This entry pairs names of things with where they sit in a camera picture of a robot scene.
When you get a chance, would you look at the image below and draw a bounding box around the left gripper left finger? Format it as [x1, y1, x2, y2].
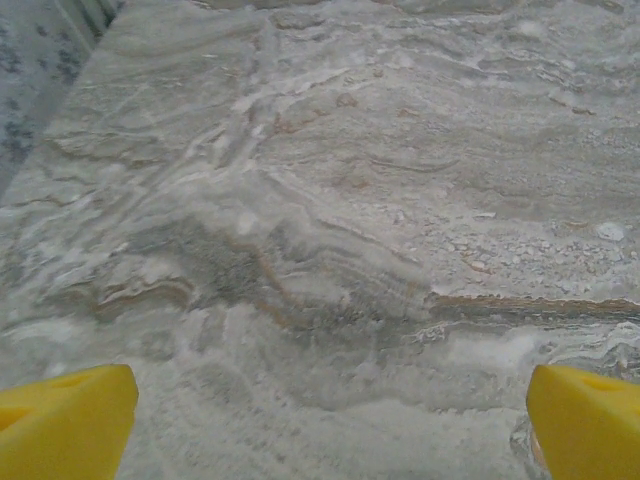
[0, 363, 140, 480]

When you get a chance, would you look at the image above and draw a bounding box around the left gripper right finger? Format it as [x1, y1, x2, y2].
[526, 363, 640, 480]

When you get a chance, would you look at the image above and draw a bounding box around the aluminium table edge rail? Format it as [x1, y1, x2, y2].
[64, 0, 126, 56]

